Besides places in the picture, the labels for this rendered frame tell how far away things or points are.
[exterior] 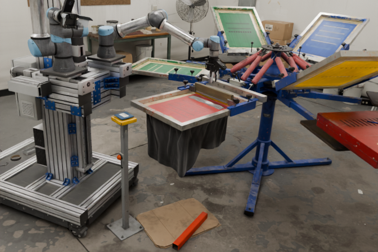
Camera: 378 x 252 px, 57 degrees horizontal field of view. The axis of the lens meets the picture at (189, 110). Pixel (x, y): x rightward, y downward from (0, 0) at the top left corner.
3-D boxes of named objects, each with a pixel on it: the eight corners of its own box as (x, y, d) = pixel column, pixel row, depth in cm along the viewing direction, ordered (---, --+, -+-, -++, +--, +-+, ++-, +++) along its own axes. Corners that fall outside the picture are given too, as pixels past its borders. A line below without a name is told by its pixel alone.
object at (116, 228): (121, 241, 266) (118, 125, 231) (106, 226, 281) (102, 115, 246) (144, 228, 280) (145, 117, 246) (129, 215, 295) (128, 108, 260)
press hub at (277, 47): (263, 182, 352) (284, 49, 303) (233, 166, 378) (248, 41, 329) (284, 170, 378) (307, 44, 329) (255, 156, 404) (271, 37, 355)
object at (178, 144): (181, 179, 255) (184, 125, 240) (144, 155, 285) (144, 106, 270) (184, 178, 257) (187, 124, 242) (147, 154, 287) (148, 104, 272)
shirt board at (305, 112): (387, 156, 230) (391, 145, 227) (333, 160, 221) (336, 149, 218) (289, 91, 351) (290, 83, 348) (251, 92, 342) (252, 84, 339)
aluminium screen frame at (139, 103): (181, 131, 230) (181, 126, 228) (130, 105, 269) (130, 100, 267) (254, 106, 281) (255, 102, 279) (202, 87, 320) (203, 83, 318)
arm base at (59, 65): (47, 70, 237) (45, 55, 233) (63, 65, 250) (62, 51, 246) (65, 73, 231) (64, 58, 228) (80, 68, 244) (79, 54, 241)
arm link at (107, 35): (95, 44, 276) (94, 26, 271) (103, 41, 288) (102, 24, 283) (109, 45, 273) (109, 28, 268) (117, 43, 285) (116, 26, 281)
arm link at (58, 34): (72, 42, 207) (71, 23, 203) (54, 44, 200) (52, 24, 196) (67, 40, 212) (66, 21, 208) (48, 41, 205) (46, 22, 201)
